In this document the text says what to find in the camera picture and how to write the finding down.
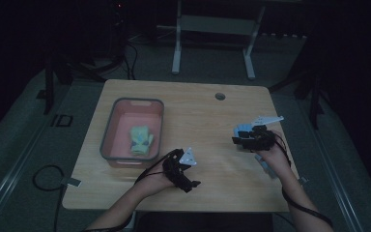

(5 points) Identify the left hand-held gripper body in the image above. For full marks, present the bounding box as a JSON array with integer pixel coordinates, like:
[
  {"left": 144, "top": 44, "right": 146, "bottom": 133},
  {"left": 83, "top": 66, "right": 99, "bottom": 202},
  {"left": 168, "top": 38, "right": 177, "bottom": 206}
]
[{"left": 161, "top": 147, "right": 198, "bottom": 191}]

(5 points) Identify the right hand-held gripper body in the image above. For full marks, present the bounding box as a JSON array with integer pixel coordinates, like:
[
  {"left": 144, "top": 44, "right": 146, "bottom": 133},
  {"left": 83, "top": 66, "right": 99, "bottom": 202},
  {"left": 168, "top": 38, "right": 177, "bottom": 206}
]
[{"left": 242, "top": 115, "right": 285, "bottom": 153}]

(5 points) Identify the green mitten with face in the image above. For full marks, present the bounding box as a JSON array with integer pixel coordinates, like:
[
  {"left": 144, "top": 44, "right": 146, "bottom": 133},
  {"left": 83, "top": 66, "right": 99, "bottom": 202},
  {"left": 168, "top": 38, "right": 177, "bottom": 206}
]
[{"left": 129, "top": 132, "right": 155, "bottom": 157}]

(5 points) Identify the pink bin with grey rim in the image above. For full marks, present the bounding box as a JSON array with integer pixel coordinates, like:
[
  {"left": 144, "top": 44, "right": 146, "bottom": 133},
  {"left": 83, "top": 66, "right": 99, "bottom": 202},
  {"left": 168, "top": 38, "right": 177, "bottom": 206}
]
[{"left": 99, "top": 97, "right": 165, "bottom": 169}]

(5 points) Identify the person's left hand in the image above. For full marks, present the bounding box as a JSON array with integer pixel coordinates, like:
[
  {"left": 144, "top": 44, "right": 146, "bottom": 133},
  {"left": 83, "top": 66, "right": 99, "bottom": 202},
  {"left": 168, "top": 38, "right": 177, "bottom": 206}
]
[{"left": 138, "top": 170, "right": 176, "bottom": 198}]

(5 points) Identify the person's right hand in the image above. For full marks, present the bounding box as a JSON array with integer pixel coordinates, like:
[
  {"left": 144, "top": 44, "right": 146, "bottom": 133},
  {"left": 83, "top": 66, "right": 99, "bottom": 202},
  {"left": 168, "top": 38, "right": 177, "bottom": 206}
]
[{"left": 256, "top": 130, "right": 294, "bottom": 183}]

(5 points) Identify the black stand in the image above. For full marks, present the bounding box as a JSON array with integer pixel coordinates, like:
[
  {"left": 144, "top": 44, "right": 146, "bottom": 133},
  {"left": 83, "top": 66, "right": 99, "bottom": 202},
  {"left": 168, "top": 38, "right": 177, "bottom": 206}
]
[
  {"left": 268, "top": 25, "right": 328, "bottom": 131},
  {"left": 36, "top": 47, "right": 136, "bottom": 116}
]

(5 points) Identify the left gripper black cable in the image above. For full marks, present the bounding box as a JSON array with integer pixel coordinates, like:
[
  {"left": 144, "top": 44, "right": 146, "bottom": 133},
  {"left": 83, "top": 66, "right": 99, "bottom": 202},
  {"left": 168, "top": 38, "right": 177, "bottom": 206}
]
[{"left": 81, "top": 148, "right": 179, "bottom": 232}]

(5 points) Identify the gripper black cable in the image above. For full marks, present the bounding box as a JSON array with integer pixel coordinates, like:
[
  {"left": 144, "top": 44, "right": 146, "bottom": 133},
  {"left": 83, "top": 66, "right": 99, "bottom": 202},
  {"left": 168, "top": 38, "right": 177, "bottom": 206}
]
[
  {"left": 270, "top": 130, "right": 335, "bottom": 228},
  {"left": 81, "top": 148, "right": 179, "bottom": 232}
]

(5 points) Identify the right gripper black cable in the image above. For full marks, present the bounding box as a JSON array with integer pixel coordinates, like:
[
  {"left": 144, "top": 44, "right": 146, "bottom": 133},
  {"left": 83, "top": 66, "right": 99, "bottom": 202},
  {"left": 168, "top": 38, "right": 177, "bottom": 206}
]
[{"left": 270, "top": 130, "right": 335, "bottom": 228}]

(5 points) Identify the white desk frame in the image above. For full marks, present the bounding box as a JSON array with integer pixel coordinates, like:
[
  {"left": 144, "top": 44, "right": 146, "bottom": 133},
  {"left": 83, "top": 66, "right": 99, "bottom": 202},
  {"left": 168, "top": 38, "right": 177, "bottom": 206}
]
[{"left": 171, "top": 0, "right": 267, "bottom": 81}]

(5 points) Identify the black floor bracket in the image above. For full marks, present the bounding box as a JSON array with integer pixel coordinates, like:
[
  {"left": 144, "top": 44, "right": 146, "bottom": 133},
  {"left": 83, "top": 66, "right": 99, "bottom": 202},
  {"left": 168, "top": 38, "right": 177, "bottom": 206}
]
[{"left": 50, "top": 113, "right": 74, "bottom": 128}]

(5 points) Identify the black floor cable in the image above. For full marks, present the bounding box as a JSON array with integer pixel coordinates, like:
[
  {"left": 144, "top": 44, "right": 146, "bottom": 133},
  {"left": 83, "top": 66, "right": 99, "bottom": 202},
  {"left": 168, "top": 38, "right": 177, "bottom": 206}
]
[{"left": 32, "top": 164, "right": 66, "bottom": 232}]

